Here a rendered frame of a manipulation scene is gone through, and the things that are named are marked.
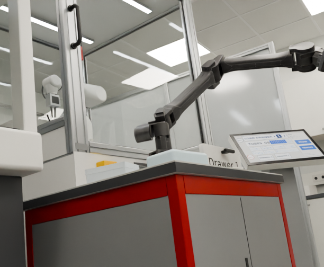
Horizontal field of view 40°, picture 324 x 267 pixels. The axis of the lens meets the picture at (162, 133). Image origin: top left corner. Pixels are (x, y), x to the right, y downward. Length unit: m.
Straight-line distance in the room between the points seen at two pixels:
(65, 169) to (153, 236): 0.67
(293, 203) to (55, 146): 1.55
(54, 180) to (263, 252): 0.79
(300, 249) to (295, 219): 0.17
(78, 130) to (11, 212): 0.56
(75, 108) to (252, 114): 2.17
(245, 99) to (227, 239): 2.58
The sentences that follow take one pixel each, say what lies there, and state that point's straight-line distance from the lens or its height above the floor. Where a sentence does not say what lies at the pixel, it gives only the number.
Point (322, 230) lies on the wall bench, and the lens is 4.70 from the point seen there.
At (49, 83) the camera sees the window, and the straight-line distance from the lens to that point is 1.80.
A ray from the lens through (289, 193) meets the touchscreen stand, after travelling 2.74.
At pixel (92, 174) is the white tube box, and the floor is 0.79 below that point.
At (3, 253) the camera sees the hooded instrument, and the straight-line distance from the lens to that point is 1.16.
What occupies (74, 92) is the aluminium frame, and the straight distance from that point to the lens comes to 1.69.
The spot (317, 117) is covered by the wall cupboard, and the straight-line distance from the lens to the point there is 5.15.
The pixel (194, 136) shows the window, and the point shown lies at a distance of 2.30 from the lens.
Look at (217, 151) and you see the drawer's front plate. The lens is 1.72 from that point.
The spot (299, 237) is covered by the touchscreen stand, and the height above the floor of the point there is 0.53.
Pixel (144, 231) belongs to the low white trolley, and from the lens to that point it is 1.06.
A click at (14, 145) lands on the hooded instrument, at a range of 1.14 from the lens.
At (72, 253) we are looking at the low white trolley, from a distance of 1.24.
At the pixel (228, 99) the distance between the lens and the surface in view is 3.71.
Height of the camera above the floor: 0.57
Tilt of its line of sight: 15 degrees up
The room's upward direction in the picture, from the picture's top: 7 degrees counter-clockwise
